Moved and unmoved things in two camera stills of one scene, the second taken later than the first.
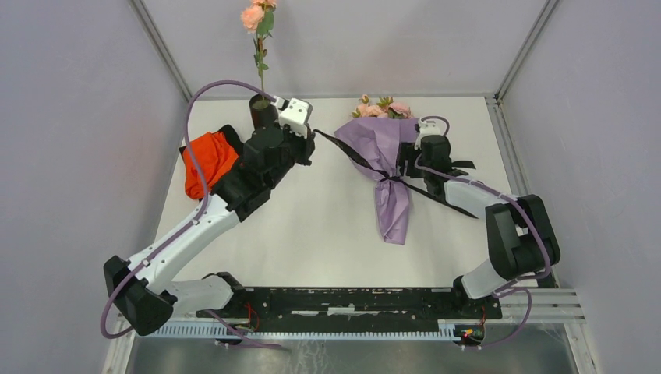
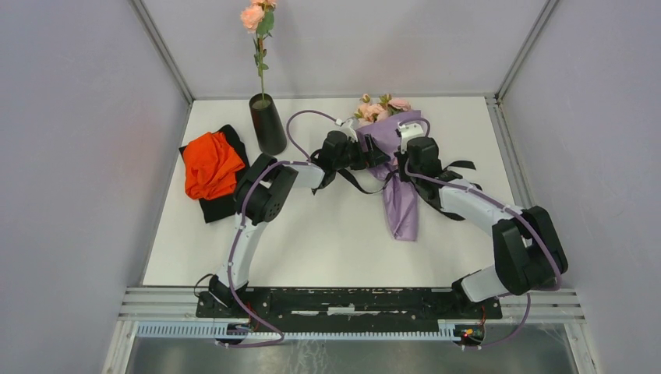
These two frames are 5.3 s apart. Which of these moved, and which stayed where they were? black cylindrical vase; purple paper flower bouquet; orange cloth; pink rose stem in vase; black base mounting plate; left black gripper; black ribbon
Moved: black ribbon; left black gripper; purple paper flower bouquet
Stayed: black base mounting plate; orange cloth; black cylindrical vase; pink rose stem in vase
